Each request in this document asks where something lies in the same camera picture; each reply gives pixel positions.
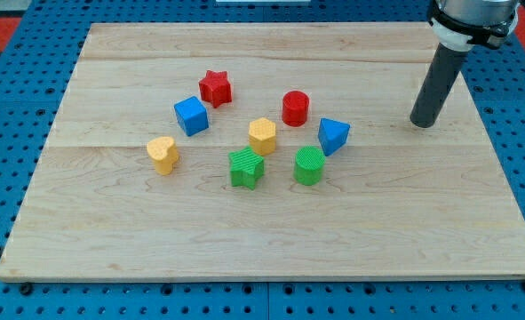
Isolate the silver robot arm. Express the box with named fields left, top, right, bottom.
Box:
left=426, top=0, right=520, bottom=52

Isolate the wooden board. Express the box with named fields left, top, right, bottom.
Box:
left=0, top=22, right=525, bottom=283

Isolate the green star block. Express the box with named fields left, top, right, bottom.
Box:
left=228, top=146, right=265, bottom=190

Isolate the yellow hexagon block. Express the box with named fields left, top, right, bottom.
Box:
left=249, top=117, right=276, bottom=156

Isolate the green cylinder block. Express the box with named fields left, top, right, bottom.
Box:
left=293, top=146, right=325, bottom=186

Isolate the red cylinder block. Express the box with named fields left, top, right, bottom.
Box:
left=282, top=91, right=310, bottom=127

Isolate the blue triangle block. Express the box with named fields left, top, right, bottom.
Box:
left=318, top=118, right=351, bottom=156

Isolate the blue cube block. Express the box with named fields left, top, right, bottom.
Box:
left=174, top=96, right=209, bottom=137

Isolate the red star block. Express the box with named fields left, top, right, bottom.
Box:
left=198, top=70, right=232, bottom=108

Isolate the yellow heart block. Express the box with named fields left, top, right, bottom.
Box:
left=146, top=136, right=179, bottom=175

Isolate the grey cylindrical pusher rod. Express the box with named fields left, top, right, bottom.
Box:
left=410, top=44, right=467, bottom=128

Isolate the blue perforated base mat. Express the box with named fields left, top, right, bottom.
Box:
left=0, top=1, right=525, bottom=319

